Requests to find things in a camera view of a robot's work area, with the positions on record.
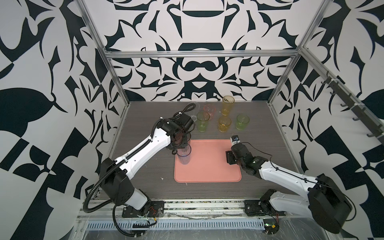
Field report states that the dark smoky glass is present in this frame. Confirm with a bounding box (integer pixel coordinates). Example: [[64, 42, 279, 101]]
[[183, 133, 192, 147]]

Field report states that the blue glass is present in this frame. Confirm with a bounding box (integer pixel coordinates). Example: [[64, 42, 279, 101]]
[[177, 144, 192, 165]]

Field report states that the pink tray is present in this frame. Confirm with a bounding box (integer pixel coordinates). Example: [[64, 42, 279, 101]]
[[174, 140, 242, 183]]

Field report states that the clear glass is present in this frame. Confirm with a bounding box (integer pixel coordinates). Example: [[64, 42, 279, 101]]
[[190, 102, 200, 122]]

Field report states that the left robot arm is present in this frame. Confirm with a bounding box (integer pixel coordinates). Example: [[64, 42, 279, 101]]
[[83, 112, 195, 216]]

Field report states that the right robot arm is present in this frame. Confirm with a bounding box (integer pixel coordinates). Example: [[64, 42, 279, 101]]
[[226, 142, 355, 234]]

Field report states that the green glass left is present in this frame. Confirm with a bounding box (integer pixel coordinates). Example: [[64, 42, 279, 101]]
[[197, 111, 210, 133]]

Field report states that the green glass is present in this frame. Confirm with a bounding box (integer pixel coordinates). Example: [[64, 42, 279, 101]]
[[236, 114, 250, 131], [197, 111, 210, 133]]

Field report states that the short amber glass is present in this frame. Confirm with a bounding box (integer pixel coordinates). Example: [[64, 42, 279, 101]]
[[218, 116, 232, 133]]

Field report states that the green glass right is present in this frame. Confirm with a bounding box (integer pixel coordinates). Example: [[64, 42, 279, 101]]
[[236, 114, 250, 131]]

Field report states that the pink glass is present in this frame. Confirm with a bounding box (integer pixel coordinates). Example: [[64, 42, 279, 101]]
[[203, 104, 217, 120]]

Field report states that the tall amber glass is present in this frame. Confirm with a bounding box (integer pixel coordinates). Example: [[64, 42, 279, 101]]
[[221, 96, 235, 116]]

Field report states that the small circuit board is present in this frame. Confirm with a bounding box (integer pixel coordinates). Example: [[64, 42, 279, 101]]
[[263, 219, 280, 236]]

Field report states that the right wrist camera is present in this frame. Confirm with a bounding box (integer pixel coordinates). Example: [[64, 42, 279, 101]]
[[231, 135, 241, 146]]

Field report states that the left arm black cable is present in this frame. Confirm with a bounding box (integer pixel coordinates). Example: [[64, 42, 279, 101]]
[[112, 203, 157, 238]]

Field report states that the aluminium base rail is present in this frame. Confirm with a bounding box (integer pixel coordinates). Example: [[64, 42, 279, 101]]
[[76, 197, 331, 220]]

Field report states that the white cable duct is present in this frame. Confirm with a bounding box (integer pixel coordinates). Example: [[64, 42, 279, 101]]
[[86, 219, 264, 231]]

